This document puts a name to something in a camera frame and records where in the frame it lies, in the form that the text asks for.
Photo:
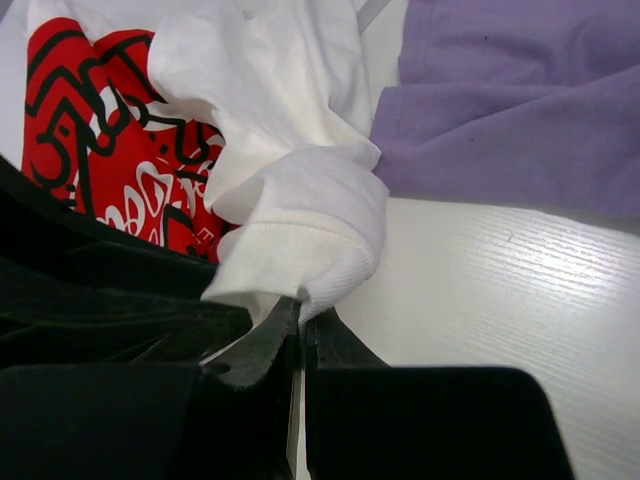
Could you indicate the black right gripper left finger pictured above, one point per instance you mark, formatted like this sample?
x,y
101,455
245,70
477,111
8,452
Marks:
x,y
259,397

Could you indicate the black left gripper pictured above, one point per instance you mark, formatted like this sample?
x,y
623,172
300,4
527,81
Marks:
x,y
76,291

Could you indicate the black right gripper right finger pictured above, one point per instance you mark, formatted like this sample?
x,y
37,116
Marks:
x,y
348,405

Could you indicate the white t shirt red print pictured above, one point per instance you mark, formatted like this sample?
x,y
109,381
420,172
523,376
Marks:
x,y
285,83

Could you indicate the purple t shirt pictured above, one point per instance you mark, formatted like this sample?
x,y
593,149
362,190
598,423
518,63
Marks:
x,y
523,103

